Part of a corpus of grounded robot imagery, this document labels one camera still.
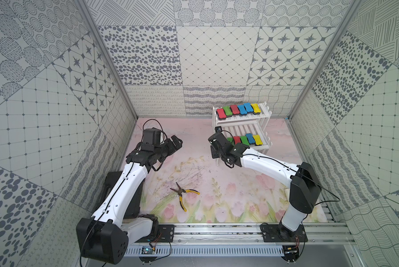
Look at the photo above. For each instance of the yellow eraser lower shelf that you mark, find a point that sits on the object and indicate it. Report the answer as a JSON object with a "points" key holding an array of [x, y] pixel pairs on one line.
{"points": [[257, 139]]}

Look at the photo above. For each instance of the red eraser lower shelf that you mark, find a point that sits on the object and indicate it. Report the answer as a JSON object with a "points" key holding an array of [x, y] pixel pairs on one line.
{"points": [[237, 140]]}

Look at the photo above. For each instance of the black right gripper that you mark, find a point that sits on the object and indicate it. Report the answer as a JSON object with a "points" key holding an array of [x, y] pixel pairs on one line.
{"points": [[214, 155]]}

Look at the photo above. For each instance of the green eraser top shelf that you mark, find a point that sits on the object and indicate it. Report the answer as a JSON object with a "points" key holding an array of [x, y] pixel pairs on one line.
{"points": [[228, 111]]}

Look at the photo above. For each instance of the blue eraser lower shelf right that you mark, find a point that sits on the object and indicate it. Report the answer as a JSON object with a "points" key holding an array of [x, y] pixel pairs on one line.
{"points": [[250, 138]]}

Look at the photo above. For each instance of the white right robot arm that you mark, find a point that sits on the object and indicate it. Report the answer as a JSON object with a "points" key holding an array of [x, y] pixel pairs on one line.
{"points": [[301, 180]]}

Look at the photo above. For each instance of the white slatted two-tier shelf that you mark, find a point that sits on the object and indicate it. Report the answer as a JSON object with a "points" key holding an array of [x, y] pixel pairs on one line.
{"points": [[241, 125]]}

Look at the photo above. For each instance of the yellow eraser shelf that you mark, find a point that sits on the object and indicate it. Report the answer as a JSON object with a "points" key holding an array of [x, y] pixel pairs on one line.
{"points": [[257, 139], [256, 109]]}

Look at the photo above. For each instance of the red eraser shelf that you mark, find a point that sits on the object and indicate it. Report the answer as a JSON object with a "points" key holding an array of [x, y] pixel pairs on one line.
{"points": [[237, 140], [221, 114], [235, 110]]}

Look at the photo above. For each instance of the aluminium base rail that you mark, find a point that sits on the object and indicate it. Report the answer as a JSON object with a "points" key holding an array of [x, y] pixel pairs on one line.
{"points": [[243, 239]]}

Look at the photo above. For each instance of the blue eraser top shelf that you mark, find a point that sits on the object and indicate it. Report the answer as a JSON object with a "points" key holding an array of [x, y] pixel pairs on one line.
{"points": [[242, 110], [248, 107]]}

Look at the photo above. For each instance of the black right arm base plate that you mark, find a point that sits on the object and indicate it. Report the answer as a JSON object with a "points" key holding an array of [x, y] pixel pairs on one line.
{"points": [[273, 233]]}

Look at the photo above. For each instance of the blue eraser shelf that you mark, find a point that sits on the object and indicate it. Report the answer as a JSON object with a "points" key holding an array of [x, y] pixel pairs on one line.
{"points": [[248, 107], [242, 110], [250, 138]]}

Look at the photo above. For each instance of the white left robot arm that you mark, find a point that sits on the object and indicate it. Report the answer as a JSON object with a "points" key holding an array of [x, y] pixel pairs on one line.
{"points": [[101, 236]]}

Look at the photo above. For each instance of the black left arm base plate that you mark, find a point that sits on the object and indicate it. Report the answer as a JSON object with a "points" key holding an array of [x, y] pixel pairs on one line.
{"points": [[165, 234]]}

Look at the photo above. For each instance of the green eraser lower shelf right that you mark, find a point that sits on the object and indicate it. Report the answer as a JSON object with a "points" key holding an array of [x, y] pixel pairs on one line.
{"points": [[244, 140]]}

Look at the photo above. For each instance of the yellow eraser top shelf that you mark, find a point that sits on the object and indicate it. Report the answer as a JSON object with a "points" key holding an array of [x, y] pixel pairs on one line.
{"points": [[256, 109]]}

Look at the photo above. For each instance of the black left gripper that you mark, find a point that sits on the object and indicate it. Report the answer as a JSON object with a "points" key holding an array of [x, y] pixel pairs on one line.
{"points": [[167, 146]]}

